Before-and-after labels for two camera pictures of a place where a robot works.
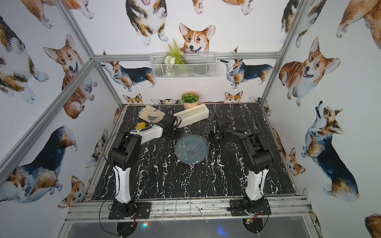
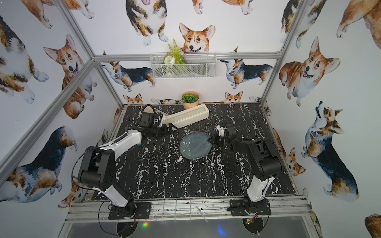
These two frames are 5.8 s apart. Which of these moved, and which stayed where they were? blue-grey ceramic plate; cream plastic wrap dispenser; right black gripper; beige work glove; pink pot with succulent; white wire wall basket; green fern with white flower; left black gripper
Moved: left black gripper; blue-grey ceramic plate; right black gripper
Stayed: green fern with white flower; white wire wall basket; beige work glove; cream plastic wrap dispenser; pink pot with succulent
